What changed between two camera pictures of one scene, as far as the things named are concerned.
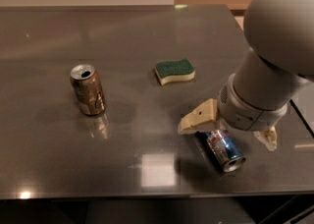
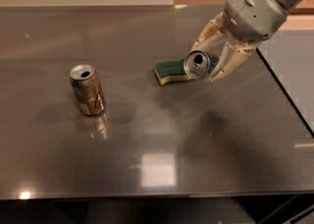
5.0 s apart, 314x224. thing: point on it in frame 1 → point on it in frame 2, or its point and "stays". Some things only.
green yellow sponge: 175,71 stays
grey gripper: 245,110 → 253,13
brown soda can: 87,86 stays
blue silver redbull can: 225,150 → 198,64
